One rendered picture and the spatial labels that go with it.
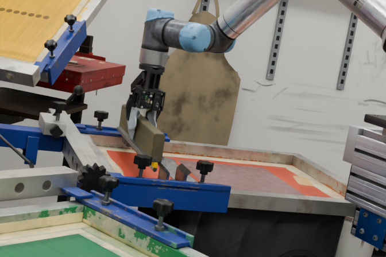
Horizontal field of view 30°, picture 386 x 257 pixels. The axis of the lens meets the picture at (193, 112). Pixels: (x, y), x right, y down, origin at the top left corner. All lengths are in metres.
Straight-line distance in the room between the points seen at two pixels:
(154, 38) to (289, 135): 2.61
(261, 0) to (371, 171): 0.52
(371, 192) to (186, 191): 0.44
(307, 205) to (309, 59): 2.56
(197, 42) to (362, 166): 0.51
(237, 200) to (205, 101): 2.32
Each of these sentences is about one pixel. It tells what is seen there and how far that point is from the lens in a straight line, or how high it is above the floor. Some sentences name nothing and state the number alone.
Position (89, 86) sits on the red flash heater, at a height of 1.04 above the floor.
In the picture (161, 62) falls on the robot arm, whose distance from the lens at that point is 1.94.
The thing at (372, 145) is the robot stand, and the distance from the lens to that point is 1.74.
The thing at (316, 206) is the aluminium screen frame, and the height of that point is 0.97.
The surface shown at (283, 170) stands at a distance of 2.38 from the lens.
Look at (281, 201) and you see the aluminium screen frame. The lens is 1.88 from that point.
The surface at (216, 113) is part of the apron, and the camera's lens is 4.19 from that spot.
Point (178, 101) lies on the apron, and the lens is 4.09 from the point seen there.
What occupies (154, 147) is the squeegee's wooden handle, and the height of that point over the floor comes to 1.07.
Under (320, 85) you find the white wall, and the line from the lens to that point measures 4.48.
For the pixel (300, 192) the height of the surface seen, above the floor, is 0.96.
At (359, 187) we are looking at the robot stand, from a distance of 1.77.
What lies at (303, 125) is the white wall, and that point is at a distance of 4.48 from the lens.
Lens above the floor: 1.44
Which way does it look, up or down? 9 degrees down
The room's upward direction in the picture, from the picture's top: 10 degrees clockwise
